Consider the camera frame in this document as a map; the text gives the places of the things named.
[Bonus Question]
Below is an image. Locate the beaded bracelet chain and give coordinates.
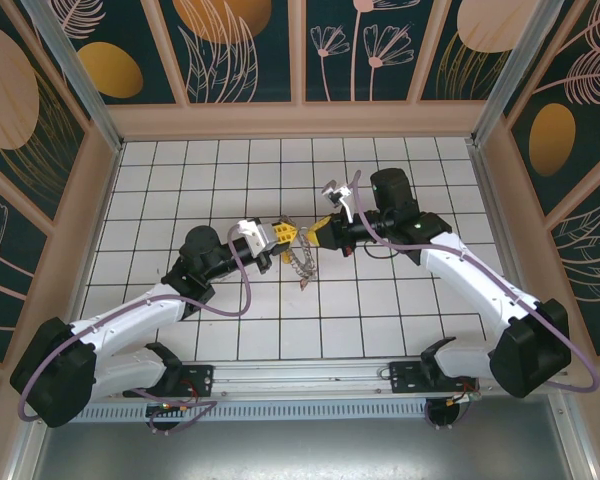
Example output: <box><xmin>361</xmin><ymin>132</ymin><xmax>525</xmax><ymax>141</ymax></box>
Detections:
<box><xmin>279</xmin><ymin>214</ymin><xmax>319</xmax><ymax>292</ymax></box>

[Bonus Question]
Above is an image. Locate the aluminium side rail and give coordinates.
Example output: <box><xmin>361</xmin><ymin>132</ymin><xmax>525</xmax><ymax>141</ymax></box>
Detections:
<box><xmin>465</xmin><ymin>139</ymin><xmax>569</xmax><ymax>361</ymax></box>

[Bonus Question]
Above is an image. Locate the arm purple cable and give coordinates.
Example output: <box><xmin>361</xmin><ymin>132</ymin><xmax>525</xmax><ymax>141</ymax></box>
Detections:
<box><xmin>18</xmin><ymin>224</ymin><xmax>254</xmax><ymax>436</ymax></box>
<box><xmin>352</xmin><ymin>172</ymin><xmax>600</xmax><ymax>431</ymax></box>

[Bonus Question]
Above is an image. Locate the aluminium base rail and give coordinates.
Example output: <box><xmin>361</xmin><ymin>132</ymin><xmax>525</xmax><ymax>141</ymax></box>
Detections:
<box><xmin>27</xmin><ymin>353</ymin><xmax>574</xmax><ymax>401</ymax></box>

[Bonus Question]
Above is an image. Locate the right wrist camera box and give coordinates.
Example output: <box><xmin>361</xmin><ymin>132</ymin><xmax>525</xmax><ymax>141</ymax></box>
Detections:
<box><xmin>321</xmin><ymin>178</ymin><xmax>356</xmax><ymax>225</ymax></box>

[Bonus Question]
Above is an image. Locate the small circuit board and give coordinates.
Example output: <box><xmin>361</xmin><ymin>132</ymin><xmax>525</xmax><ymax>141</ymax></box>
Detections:
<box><xmin>146</xmin><ymin>401</ymin><xmax>191</xmax><ymax>416</ymax></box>

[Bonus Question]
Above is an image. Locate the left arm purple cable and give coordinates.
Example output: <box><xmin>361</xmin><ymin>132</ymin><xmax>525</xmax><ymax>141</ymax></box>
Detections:
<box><xmin>18</xmin><ymin>224</ymin><xmax>254</xmax><ymax>436</ymax></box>

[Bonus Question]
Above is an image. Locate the grey metal panel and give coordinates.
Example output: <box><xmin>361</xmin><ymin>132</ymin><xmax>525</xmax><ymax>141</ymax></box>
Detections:
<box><xmin>27</xmin><ymin>419</ymin><xmax>599</xmax><ymax>480</ymax></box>

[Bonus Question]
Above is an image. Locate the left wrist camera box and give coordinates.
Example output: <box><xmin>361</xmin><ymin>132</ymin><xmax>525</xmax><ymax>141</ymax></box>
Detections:
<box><xmin>231</xmin><ymin>217</ymin><xmax>280</xmax><ymax>255</ymax></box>

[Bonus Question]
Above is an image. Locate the aluminium corner post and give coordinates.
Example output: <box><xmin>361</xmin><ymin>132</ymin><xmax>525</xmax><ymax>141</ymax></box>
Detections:
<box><xmin>18</xmin><ymin>0</ymin><xmax>125</xmax><ymax>153</ymax></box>
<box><xmin>468</xmin><ymin>0</ymin><xmax>579</xmax><ymax>147</ymax></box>

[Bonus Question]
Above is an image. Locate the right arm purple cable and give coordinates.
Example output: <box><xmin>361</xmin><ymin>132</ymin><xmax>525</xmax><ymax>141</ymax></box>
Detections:
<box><xmin>352</xmin><ymin>172</ymin><xmax>600</xmax><ymax>431</ymax></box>

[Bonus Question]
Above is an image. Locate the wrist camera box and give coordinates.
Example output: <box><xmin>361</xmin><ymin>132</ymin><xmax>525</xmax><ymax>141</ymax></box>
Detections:
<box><xmin>321</xmin><ymin>178</ymin><xmax>356</xmax><ymax>225</ymax></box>
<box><xmin>231</xmin><ymin>217</ymin><xmax>280</xmax><ymax>255</ymax></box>

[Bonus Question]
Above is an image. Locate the slotted grey cable duct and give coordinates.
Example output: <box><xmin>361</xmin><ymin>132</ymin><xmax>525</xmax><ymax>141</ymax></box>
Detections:
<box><xmin>44</xmin><ymin>402</ymin><xmax>431</xmax><ymax>424</ymax></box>

